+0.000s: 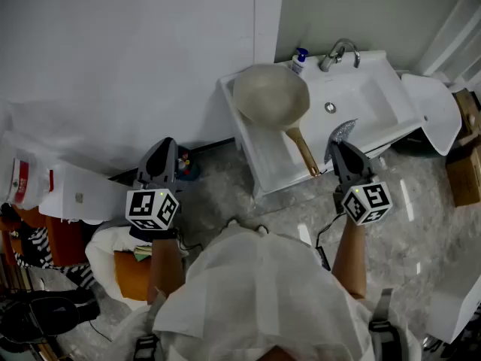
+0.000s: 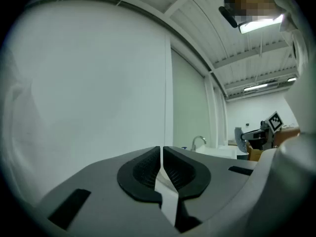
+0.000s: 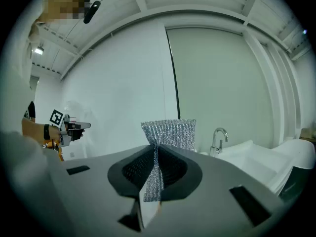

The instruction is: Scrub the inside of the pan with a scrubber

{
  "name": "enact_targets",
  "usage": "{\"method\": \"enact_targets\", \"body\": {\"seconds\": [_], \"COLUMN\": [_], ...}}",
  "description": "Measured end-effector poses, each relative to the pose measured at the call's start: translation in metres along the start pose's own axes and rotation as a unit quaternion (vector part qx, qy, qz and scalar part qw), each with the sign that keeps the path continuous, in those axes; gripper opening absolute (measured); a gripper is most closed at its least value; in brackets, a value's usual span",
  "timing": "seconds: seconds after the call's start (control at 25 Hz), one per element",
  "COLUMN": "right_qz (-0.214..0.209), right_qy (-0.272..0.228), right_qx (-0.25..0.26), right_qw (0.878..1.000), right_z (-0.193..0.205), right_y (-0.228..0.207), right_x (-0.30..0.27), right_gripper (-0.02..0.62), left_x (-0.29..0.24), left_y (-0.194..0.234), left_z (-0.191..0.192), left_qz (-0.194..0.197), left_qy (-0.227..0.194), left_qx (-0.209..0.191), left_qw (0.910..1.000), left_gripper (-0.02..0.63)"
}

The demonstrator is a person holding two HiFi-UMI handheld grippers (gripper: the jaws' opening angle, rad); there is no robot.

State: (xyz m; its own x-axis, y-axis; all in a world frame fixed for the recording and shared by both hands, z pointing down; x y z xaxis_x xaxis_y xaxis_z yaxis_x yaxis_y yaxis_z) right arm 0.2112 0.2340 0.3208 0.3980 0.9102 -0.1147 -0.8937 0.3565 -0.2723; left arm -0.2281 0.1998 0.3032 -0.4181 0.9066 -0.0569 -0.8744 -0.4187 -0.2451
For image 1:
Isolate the white curved plastic panel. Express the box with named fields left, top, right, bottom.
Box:
left=401, top=72, right=463, bottom=156

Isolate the soap bottle with blue pump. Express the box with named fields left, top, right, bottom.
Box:
left=291, top=47, right=310, bottom=75

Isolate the brown cardboard box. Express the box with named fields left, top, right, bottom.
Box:
left=446, top=147, right=481, bottom=208
left=452, top=87, right=481, bottom=146

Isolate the person's right forearm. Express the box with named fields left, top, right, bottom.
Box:
left=331, top=220, right=368, bottom=300

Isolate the chrome faucet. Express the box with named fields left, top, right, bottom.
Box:
left=319, top=38, right=361, bottom=73

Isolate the orange wooden furniture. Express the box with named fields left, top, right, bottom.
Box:
left=0, top=204, right=89, bottom=267

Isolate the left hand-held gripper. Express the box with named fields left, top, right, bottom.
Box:
left=125, top=137, right=180, bottom=232

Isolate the white cabinet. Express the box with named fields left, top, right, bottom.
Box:
left=426, top=268, right=481, bottom=345

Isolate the white shelf rack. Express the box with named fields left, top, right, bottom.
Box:
left=415, top=0, right=481, bottom=89

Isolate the dark trash bin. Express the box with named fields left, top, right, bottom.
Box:
left=175, top=145, right=203, bottom=183

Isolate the beige green folded cloth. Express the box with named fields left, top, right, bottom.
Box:
left=133, top=244, right=153, bottom=262

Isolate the black white striped cloth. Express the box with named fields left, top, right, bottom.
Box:
left=13, top=226, right=97, bottom=290

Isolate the white carton box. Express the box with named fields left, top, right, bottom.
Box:
left=38, top=161, right=131, bottom=225

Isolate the white cushion bag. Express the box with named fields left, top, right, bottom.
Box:
left=85, top=220, right=189, bottom=310

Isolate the person's left forearm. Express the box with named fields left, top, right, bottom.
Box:
left=146, top=237, right=187, bottom=305

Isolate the silver scrubbing pad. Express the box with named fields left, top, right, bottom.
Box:
left=323, top=117, right=358, bottom=165

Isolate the black wristband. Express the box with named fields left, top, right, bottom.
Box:
left=129, top=226, right=180, bottom=243

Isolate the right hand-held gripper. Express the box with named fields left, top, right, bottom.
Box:
left=330, top=140, right=394, bottom=226

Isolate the beige pan with wooden handle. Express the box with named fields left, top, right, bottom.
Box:
left=232, top=64, right=321, bottom=177

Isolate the white bag with red label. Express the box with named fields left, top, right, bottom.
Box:
left=0, top=130, right=56, bottom=207

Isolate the white sink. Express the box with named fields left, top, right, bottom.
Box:
left=219, top=50, right=428, bottom=199

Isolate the person's white clothing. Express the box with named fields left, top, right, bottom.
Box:
left=101, top=218, right=422, bottom=361

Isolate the gray harness strap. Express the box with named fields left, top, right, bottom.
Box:
left=368, top=287, right=402, bottom=361
left=133, top=335, right=161, bottom=361

